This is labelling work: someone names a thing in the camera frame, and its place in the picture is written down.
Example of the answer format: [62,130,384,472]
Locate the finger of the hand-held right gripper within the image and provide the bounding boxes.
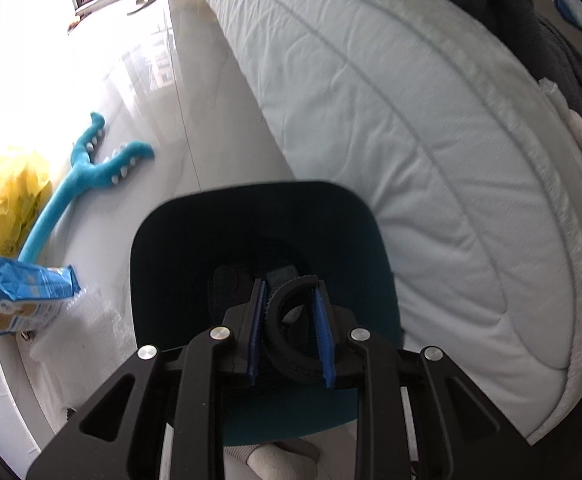
[553,0,579,28]

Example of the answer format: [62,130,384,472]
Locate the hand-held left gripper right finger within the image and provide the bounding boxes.
[312,282,539,480]

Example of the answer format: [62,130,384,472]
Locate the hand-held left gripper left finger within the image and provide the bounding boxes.
[26,279,270,480]

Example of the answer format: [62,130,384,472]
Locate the black rubber ring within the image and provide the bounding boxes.
[263,276,329,386]

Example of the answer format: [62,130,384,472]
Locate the dark teal waste bin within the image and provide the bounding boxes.
[130,180,406,447]

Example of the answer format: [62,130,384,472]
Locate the dark grey fleece blanket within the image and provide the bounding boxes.
[371,0,582,161]

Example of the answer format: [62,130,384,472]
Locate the person's foot in white sock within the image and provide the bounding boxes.
[223,437,322,480]

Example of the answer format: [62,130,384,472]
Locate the clear bubble wrap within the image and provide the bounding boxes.
[28,285,139,406]

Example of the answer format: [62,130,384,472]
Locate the white bed mattress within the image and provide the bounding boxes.
[191,0,582,446]

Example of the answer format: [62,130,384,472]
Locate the blue plush toy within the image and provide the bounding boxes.
[18,112,156,266]

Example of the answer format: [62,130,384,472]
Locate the blue snack packet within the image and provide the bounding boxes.
[0,255,80,337]

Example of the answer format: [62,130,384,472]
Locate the yellow plastic bag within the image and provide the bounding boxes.
[0,147,52,256]

